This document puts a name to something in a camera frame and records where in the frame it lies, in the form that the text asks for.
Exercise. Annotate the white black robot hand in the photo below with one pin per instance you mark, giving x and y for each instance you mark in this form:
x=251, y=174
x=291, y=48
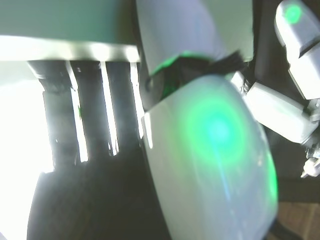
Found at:
x=212, y=160

